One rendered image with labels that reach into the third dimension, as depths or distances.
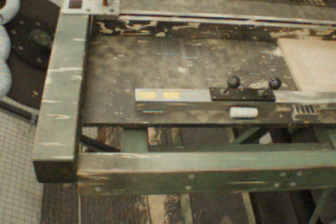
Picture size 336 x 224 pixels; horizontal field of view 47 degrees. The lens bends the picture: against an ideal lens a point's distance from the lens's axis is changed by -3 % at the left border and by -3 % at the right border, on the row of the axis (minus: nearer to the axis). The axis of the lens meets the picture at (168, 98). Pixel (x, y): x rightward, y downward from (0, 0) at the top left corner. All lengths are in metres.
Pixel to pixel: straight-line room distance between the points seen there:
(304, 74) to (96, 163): 0.78
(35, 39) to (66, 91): 0.87
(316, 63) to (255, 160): 0.57
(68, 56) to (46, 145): 0.33
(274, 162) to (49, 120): 0.58
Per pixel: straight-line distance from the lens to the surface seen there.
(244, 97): 1.19
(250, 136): 2.97
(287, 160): 1.07
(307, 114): 1.25
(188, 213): 2.23
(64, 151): 0.94
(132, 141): 1.13
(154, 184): 1.02
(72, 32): 1.28
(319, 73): 1.45
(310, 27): 1.57
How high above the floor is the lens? 2.18
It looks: 30 degrees down
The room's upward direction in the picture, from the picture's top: 62 degrees counter-clockwise
